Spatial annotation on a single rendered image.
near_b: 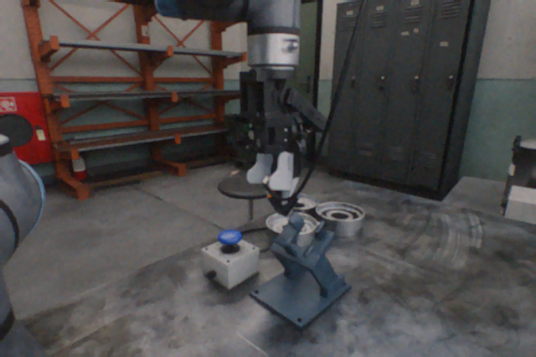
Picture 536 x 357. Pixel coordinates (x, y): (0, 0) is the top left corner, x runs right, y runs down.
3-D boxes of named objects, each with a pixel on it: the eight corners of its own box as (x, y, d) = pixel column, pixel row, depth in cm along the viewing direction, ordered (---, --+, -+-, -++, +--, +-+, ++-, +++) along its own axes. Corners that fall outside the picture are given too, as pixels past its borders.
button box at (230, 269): (233, 256, 60) (232, 233, 58) (260, 271, 55) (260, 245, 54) (196, 275, 54) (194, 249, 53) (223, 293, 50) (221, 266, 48)
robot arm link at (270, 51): (271, 41, 51) (313, 37, 45) (271, 72, 52) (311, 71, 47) (235, 37, 46) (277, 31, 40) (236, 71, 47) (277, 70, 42)
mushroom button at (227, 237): (231, 250, 57) (230, 225, 55) (247, 259, 54) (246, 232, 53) (213, 259, 54) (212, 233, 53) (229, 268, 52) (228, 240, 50)
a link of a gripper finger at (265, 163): (240, 201, 54) (242, 148, 51) (265, 193, 58) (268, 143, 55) (253, 208, 52) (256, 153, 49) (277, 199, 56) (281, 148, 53)
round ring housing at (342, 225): (343, 214, 78) (344, 199, 77) (373, 233, 69) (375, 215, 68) (306, 222, 74) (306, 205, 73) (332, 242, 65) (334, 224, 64)
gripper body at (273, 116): (232, 151, 50) (229, 69, 46) (270, 144, 56) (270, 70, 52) (267, 159, 45) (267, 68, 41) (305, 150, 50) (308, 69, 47)
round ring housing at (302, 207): (269, 221, 75) (269, 205, 73) (281, 205, 84) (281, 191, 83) (313, 228, 71) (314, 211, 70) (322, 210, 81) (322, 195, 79)
